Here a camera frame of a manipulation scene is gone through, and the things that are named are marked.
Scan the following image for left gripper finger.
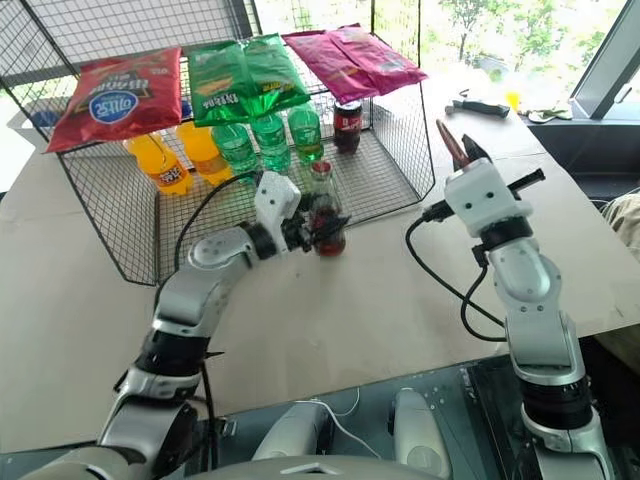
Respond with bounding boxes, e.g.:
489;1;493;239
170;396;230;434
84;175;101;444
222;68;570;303
302;191;332;215
312;213;353;242

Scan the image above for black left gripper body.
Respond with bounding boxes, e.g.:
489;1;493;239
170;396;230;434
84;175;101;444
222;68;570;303
279;197;321;254

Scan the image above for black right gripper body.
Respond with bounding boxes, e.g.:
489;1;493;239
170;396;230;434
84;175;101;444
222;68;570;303
505;167;547;194

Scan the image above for glass bottle with dark drink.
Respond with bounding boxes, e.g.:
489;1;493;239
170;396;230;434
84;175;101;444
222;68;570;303
306;160;349;258

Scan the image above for green soda plastic bottle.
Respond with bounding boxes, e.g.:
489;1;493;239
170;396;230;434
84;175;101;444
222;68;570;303
286;105;327;164
210;123;259;184
250;114;293;176

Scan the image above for dark cola plastic bottle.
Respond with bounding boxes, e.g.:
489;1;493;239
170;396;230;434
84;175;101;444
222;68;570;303
332;99;364;156

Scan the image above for orange soda plastic bottle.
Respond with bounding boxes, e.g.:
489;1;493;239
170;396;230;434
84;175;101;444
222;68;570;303
176;121;234;188
123;133;194;197

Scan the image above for green and white cloth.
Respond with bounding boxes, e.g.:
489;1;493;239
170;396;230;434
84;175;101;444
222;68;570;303
528;105;573;124

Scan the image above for beige cloth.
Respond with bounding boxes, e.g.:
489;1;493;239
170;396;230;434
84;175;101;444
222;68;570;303
600;193;640;248

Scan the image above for magenta chip bag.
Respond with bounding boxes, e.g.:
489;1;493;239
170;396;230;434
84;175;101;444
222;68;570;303
326;23;431;97
281;30;382;104

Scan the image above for green chip bag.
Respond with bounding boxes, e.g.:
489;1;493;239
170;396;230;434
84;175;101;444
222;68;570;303
186;41;252;128
241;32;312;119

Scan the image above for silver rounded robot leg cover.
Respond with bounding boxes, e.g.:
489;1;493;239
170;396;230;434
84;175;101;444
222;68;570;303
251;401;334;462
389;388;452;474

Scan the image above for red chip bag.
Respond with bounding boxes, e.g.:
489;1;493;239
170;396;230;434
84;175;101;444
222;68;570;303
45;46;184;154

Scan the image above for silver robot torso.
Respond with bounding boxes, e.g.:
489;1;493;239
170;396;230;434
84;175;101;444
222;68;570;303
0;441;452;480

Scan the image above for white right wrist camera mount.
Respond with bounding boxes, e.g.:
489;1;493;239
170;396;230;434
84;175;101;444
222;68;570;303
443;158;534;238

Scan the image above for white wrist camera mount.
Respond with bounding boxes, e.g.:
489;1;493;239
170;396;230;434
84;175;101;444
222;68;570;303
253;170;303;252
443;158;534;238

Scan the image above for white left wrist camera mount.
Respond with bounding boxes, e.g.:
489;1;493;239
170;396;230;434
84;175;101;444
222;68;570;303
253;170;303;252

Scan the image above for black handled tool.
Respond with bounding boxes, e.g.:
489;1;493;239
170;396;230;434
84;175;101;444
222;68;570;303
445;89;512;120

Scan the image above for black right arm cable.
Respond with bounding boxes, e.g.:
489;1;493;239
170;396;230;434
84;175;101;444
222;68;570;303
404;199;509;344

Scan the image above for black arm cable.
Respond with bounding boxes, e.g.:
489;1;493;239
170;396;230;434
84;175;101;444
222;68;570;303
171;169;262;451
404;199;509;344

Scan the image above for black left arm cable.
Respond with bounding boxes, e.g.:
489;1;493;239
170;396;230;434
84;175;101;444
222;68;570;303
171;169;262;451

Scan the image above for grey window frame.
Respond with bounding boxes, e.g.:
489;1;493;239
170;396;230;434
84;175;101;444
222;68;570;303
568;0;640;122

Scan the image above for black wire mesh rack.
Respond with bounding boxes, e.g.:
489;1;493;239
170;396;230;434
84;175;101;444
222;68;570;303
0;0;437;288

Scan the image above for thin white cable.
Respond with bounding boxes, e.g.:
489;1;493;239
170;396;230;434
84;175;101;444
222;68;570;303
309;386;402;459

